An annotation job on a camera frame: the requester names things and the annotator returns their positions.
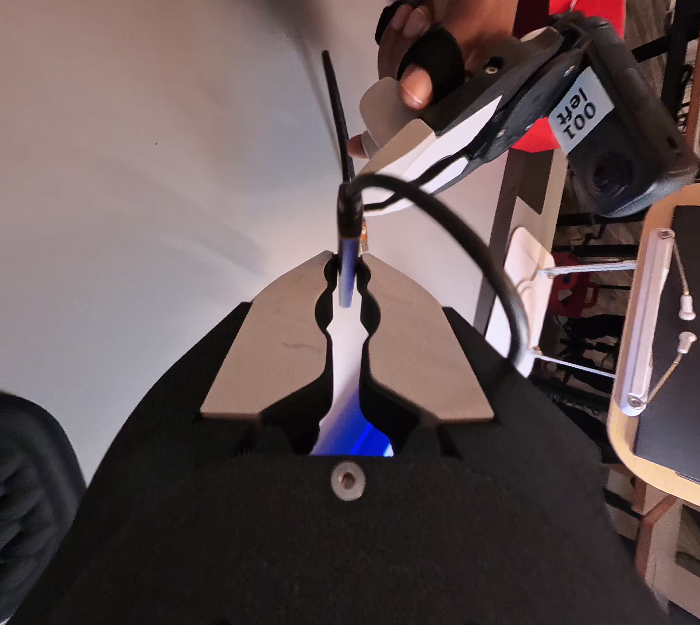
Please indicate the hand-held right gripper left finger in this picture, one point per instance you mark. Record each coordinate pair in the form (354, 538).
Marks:
(273, 351)

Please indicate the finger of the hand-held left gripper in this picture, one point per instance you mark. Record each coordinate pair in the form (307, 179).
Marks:
(415, 149)
(445, 177)

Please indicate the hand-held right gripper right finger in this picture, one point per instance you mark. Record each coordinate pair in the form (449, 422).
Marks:
(421, 357)

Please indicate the grey USB hub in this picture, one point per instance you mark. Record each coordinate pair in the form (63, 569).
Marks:
(347, 280)

